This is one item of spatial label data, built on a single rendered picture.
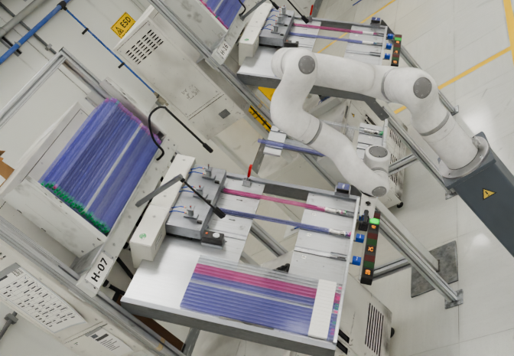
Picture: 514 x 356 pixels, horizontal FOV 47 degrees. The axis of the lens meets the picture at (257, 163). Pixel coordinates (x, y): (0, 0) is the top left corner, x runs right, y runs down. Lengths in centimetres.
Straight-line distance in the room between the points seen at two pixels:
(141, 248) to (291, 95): 76
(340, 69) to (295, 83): 17
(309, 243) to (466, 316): 85
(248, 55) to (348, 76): 141
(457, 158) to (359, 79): 46
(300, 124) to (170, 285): 71
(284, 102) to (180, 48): 138
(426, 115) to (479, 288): 104
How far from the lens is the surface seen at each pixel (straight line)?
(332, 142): 186
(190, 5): 306
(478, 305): 273
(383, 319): 281
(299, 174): 336
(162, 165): 235
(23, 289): 221
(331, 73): 184
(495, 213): 224
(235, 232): 220
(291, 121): 180
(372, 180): 188
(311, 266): 212
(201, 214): 219
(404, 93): 190
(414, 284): 301
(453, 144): 207
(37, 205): 202
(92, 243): 204
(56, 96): 425
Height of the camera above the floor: 188
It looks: 20 degrees down
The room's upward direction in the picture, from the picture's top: 46 degrees counter-clockwise
